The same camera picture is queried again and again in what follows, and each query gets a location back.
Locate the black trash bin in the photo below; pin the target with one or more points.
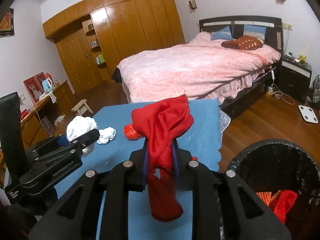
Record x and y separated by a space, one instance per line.
275 164

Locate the light blue kettle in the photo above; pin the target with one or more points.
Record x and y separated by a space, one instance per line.
47 85

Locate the red plastic bag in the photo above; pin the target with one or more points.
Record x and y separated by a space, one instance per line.
130 133

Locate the left blue pillow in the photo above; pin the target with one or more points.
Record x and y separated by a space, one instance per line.
223 34

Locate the right blue pillow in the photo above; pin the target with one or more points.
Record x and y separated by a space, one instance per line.
255 31

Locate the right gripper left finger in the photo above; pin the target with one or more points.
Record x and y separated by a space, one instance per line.
96 204

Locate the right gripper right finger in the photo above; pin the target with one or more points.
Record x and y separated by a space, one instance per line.
224 206

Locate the white paper ball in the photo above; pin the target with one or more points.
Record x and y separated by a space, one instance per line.
79 126

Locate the wooden wardrobe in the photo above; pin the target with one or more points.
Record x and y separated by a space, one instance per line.
93 36

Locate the white bathroom scale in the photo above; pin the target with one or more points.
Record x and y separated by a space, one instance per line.
308 114

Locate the black bedside table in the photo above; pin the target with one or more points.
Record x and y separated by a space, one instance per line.
294 79

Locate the wooden side cabinet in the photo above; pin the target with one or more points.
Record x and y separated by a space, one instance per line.
45 117

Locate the small white wooden stool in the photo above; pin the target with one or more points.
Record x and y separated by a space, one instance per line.
81 107

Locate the red cloth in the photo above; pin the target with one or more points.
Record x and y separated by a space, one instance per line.
160 123

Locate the white tissue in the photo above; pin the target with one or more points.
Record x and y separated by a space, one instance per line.
106 135

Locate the blue pillow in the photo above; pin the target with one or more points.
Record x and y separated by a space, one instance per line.
223 34
255 31

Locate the black garment on bed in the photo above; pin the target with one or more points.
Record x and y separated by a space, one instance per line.
116 76

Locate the brown dotted pillow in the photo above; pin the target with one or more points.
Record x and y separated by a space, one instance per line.
247 43

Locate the black bed headboard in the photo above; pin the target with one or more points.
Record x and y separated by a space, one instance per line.
271 27

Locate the left wall lamp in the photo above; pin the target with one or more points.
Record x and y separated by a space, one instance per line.
192 4

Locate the orange trash in bin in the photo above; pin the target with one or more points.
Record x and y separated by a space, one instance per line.
268 197

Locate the framed wall picture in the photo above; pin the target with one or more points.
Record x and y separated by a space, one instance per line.
7 23

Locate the yellow plush toy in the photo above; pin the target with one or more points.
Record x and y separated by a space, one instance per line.
303 59

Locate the plaid bag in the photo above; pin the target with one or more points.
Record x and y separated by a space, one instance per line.
316 90

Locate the bed with pink blanket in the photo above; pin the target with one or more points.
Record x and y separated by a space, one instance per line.
199 69

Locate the red framed picture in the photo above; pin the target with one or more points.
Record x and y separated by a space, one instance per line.
34 85

